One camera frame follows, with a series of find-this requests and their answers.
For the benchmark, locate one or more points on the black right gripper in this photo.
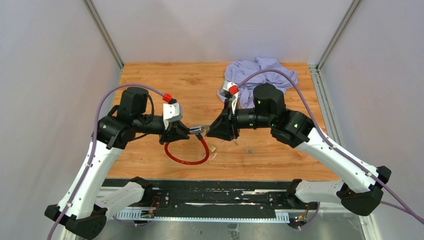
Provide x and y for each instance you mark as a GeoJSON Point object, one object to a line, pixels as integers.
{"type": "Point", "coordinates": [225, 127]}

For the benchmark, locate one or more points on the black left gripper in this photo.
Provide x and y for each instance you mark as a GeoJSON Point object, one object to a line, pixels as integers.
{"type": "Point", "coordinates": [176, 131]}

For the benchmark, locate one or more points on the red cable lock black body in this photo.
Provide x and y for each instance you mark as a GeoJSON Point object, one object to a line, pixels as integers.
{"type": "Point", "coordinates": [193, 152]}

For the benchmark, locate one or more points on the small brass padlock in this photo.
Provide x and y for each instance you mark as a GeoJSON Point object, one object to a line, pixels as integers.
{"type": "Point", "coordinates": [212, 148]}

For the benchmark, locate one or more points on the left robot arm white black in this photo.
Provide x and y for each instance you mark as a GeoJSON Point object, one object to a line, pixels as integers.
{"type": "Point", "coordinates": [80, 211]}

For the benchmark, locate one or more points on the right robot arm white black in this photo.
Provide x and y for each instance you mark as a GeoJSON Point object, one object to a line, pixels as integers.
{"type": "Point", "coordinates": [359, 188]}

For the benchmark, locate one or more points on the crumpled lavender cloth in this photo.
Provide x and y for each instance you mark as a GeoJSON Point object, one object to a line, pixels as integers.
{"type": "Point", "coordinates": [237, 71]}

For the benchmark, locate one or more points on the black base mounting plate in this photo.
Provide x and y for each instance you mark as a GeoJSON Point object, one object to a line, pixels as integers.
{"type": "Point", "coordinates": [222, 199]}

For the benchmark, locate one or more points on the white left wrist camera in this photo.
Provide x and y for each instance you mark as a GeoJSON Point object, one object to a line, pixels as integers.
{"type": "Point", "coordinates": [171, 113]}

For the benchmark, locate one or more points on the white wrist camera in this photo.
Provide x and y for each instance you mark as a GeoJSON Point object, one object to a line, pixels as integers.
{"type": "Point", "coordinates": [171, 113]}
{"type": "Point", "coordinates": [231, 91]}

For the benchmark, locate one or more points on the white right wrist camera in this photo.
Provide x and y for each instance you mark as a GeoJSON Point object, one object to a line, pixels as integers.
{"type": "Point", "coordinates": [231, 91]}

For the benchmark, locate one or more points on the aluminium frame post right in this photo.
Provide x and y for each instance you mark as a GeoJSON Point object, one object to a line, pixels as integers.
{"type": "Point", "coordinates": [342, 26]}

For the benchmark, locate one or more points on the aluminium frame post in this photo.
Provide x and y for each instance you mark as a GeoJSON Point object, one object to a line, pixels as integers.
{"type": "Point", "coordinates": [342, 26]}
{"type": "Point", "coordinates": [94, 14]}

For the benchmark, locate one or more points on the aluminium frame post left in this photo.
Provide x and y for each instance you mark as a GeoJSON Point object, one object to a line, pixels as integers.
{"type": "Point", "coordinates": [94, 14]}

